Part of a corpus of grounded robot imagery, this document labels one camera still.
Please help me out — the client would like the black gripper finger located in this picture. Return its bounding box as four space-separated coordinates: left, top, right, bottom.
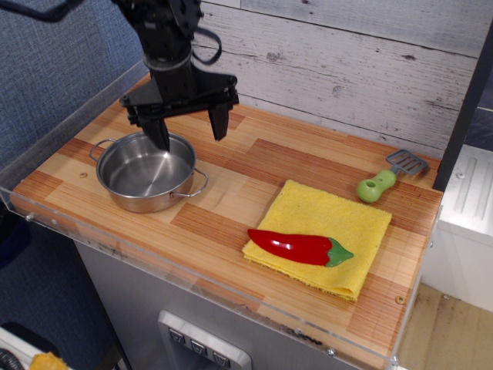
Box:
138 117 170 152
208 103 230 141

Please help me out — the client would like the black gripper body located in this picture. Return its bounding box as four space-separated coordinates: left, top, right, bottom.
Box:
120 64 239 125

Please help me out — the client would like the silver steel pot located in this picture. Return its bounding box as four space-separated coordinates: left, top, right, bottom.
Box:
89 133 209 214

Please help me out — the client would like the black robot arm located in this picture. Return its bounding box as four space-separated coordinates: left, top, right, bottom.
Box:
116 1 239 151

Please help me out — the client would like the yellow folded cloth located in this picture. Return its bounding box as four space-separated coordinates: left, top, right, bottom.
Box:
243 180 392 301

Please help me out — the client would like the clear acrylic guard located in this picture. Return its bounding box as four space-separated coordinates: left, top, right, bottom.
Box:
1 63 442 368

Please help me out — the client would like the red toy chili pepper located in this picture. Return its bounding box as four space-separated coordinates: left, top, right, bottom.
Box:
248 229 354 267

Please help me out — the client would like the grey toy fridge cabinet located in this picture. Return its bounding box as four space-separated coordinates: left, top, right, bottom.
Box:
76 243 391 369

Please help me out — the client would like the silver dispenser panel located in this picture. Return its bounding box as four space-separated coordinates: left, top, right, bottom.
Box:
158 310 253 369

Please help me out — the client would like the yellow object bottom left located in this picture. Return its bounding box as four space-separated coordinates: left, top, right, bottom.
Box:
29 352 69 370

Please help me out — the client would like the white side cabinet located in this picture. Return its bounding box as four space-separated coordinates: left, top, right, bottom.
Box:
421 145 492 311

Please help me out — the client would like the green handled toy spatula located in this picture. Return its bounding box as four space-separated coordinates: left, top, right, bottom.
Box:
356 150 428 204

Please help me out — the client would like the dark right vertical post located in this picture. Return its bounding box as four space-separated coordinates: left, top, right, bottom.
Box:
432 24 492 192

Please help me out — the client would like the black braided cable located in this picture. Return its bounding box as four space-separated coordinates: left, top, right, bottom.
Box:
0 348 28 370

